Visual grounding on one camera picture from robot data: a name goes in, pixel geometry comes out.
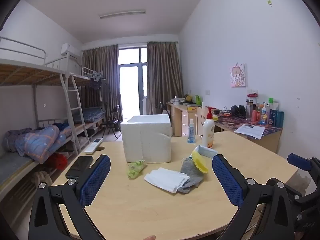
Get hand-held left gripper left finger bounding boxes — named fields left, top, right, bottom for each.
left=28, top=154, right=111, bottom=240

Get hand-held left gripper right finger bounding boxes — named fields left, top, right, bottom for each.
left=212, top=154, right=293, bottom=240

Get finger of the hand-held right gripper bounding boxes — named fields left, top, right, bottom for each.
left=287, top=153, right=320, bottom=180
left=286, top=189, right=303, bottom=204

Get yellow silicone brush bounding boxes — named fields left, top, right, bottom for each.
left=191, top=150, right=209, bottom=174

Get grey sock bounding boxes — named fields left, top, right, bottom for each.
left=177, top=158, right=203, bottom=194

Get green snack packet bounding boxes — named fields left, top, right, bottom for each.
left=128, top=159, right=146, bottom=180

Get white tissue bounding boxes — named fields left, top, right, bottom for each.
left=144, top=167, right=190, bottom=193

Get white foam box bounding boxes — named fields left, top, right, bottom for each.
left=121, top=114, right=172, bottom=164

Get black smartphone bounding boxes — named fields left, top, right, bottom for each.
left=65, top=156, right=94, bottom=179

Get white remote control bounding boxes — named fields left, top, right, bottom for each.
left=84, top=138, right=104, bottom=155

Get red bag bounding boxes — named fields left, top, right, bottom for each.
left=46, top=153, right=68, bottom=170

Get white lotion pump bottle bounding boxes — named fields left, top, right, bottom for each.
left=202, top=107, right=215, bottom=148

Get printed paper sheet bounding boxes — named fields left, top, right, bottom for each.
left=234, top=124, right=265, bottom=140

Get small clear spray bottle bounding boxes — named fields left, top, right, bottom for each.
left=187, top=119, right=196, bottom=144

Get black folding chair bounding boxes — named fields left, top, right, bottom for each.
left=102, top=105, right=122, bottom=138

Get blue plaid blanket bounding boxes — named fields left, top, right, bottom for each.
left=82, top=107, right=106, bottom=123

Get wooden chair with smiley face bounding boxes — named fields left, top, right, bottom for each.
left=194, top=106, right=215, bottom=135

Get blue checkered quilt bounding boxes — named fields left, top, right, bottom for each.
left=15, top=124, right=73, bottom=163

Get black headphones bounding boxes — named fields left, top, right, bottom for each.
left=230, top=105, right=247, bottom=118

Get clear bottle with red lid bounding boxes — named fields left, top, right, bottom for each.
left=247, top=93, right=259, bottom=113

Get wooden desk with drawers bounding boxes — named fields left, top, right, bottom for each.
left=167, top=102, right=200, bottom=137

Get grey purple cloth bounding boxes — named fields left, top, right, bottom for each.
left=4, top=128, right=32, bottom=153

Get dark bag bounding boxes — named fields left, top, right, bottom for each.
left=156, top=102, right=170, bottom=115

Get glass balcony door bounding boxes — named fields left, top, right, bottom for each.
left=118, top=46, right=148, bottom=117

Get hanging dark clothes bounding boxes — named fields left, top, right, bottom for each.
left=90, top=76, right=103, bottom=90

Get brown curtain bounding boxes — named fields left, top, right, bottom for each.
left=81, top=44, right=123, bottom=120
left=146, top=41, right=184, bottom=115

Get metal bunk bed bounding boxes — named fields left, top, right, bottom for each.
left=72, top=66, right=107, bottom=133
left=0, top=37, right=89, bottom=205

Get white air conditioner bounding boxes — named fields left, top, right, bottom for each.
left=61, top=43, right=78, bottom=60

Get pink wall poster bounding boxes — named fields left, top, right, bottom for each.
left=230, top=63, right=247, bottom=88

